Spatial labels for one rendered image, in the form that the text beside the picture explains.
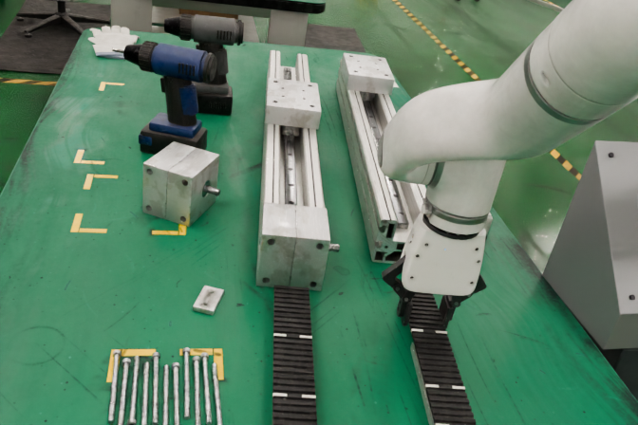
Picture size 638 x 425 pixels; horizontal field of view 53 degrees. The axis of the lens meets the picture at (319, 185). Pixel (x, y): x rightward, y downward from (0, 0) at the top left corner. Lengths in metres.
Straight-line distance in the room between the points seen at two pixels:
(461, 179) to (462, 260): 0.13
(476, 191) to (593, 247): 0.33
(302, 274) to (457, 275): 0.24
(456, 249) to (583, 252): 0.30
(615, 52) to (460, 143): 0.23
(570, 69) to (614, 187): 0.56
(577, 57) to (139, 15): 2.40
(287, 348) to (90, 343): 0.25
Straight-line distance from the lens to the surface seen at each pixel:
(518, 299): 1.10
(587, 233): 1.08
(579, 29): 0.50
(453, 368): 0.87
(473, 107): 0.67
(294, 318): 0.88
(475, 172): 0.78
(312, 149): 1.21
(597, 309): 1.07
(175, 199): 1.09
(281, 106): 1.28
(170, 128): 1.29
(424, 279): 0.87
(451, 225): 0.81
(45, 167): 1.28
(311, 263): 0.96
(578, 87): 0.53
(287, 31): 2.81
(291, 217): 0.97
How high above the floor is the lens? 1.39
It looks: 29 degrees down
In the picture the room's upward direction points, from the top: 10 degrees clockwise
